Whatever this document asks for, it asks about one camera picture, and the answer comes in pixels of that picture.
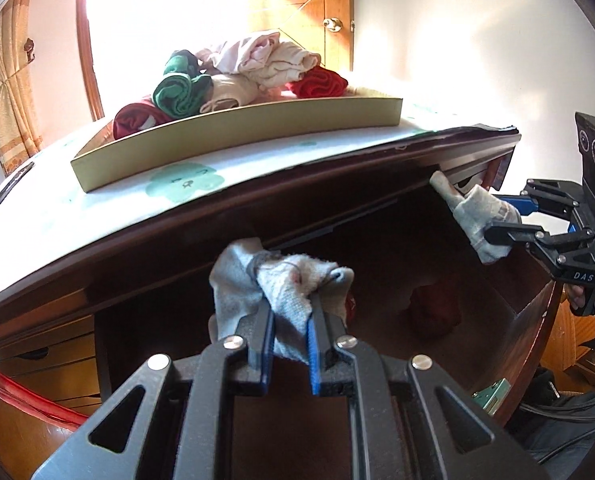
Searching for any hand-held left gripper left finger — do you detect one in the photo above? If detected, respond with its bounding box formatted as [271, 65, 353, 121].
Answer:
[30, 295, 278, 480]

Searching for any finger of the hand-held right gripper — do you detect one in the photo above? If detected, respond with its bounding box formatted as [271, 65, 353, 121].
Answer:
[492, 177, 585, 228]
[482, 224, 595, 281]

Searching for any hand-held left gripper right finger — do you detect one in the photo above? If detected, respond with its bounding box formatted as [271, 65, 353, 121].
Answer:
[305, 290, 551, 480]

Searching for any beige grey sock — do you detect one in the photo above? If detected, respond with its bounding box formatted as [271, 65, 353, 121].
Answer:
[430, 170, 522, 265]

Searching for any dark red underwear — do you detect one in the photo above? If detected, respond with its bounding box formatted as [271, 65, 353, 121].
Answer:
[408, 284, 463, 342]
[113, 102, 173, 141]

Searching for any bright red underwear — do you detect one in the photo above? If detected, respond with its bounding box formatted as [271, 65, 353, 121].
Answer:
[290, 66, 349, 99]

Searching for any beige cardboard tray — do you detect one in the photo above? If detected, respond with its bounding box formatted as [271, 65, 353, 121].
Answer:
[70, 85, 404, 193]

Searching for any beige underwear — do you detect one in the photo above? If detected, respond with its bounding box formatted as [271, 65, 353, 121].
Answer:
[200, 74, 260, 113]

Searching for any cream underwear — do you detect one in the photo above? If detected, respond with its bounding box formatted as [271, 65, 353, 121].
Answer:
[242, 42, 323, 93]

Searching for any green black underwear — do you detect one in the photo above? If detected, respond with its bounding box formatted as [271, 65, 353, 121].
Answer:
[152, 50, 213, 121]

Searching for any pale pink underwear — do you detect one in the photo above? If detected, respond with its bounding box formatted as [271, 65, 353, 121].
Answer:
[197, 31, 280, 76]

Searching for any metal drawer lock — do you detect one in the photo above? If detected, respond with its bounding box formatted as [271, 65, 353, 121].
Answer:
[470, 377, 512, 415]

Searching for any person's right hand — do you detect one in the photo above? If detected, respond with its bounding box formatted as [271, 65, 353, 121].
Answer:
[566, 284, 586, 313]

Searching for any dark wooden table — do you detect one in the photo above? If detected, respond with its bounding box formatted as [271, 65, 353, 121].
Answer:
[0, 127, 565, 426]

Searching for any person's dark clothing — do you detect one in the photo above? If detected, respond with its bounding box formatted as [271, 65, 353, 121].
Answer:
[507, 365, 595, 466]

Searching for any light wooden cabinet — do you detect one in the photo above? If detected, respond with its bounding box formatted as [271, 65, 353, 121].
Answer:
[0, 305, 103, 411]

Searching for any brown wooden door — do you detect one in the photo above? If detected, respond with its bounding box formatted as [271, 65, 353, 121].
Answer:
[250, 0, 355, 73]

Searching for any black phone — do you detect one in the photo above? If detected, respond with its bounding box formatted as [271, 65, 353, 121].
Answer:
[0, 161, 35, 218]

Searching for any yellow window curtain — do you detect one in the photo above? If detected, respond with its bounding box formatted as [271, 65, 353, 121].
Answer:
[0, 0, 43, 161]

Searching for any brown door frame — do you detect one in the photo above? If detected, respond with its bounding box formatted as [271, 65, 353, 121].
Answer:
[76, 0, 105, 123]

